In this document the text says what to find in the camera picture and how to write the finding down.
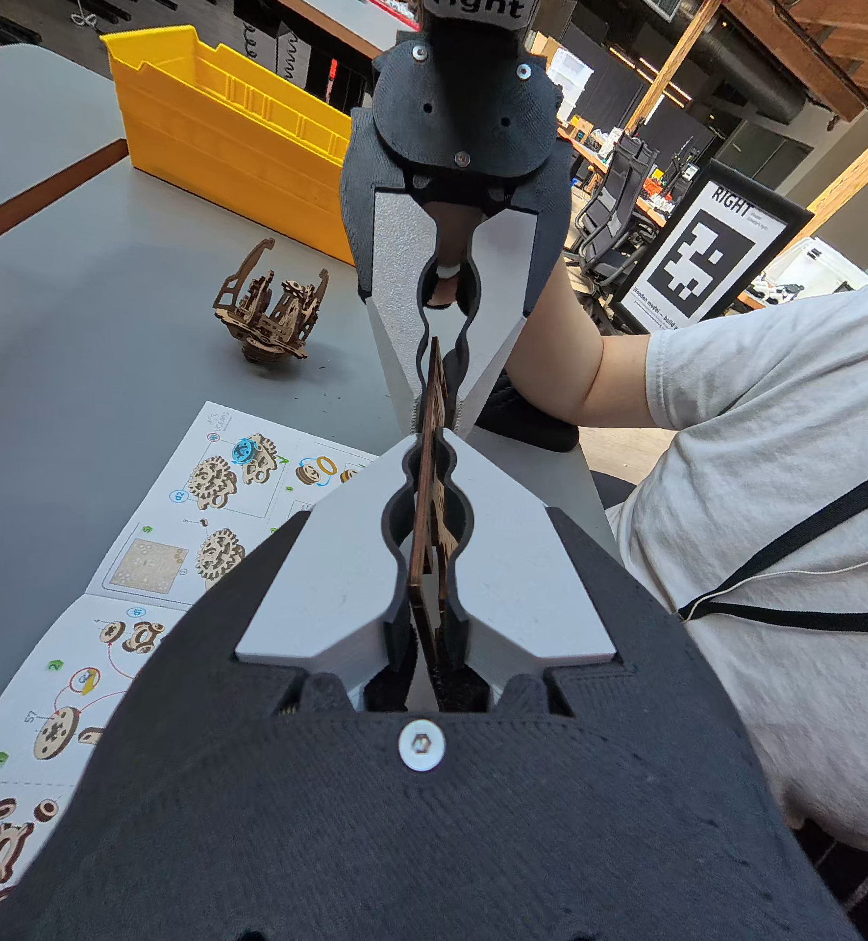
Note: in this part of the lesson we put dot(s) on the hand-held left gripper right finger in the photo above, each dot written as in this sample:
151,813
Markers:
529,588

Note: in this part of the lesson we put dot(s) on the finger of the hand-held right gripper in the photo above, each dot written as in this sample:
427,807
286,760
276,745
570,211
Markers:
397,250
507,279

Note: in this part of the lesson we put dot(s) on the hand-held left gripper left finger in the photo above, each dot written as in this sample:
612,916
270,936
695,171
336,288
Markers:
323,581

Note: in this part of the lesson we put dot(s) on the wooden puzzle parts sheet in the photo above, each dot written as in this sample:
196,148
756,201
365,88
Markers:
430,470

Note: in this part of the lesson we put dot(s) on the person's right forearm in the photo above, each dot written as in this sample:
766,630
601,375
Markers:
588,360

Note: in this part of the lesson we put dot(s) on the grey desk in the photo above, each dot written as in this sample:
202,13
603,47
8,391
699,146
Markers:
73,331

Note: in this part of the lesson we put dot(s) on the adjoining brown-edged desk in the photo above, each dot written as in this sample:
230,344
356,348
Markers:
22,132

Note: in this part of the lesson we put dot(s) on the person's right hand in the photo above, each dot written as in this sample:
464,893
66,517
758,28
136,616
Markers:
452,228

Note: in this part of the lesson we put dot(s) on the black office chair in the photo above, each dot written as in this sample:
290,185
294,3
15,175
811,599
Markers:
617,220

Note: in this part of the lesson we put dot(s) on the partly built wooden model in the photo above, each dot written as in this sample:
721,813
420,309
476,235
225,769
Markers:
268,316

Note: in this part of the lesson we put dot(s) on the black wrist rest pad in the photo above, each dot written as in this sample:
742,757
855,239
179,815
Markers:
529,423

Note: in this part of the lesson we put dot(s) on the illustrated instruction booklet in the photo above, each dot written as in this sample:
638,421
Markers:
147,625

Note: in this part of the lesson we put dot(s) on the framed marker sign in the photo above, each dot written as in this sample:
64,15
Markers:
706,257

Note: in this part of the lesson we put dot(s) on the nested yellow storage bins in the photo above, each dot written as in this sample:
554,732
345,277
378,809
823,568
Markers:
220,147

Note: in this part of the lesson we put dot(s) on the person in white t-shirt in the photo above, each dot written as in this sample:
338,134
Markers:
772,441

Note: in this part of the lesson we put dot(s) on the white plastic crate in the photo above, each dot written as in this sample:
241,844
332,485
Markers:
816,272

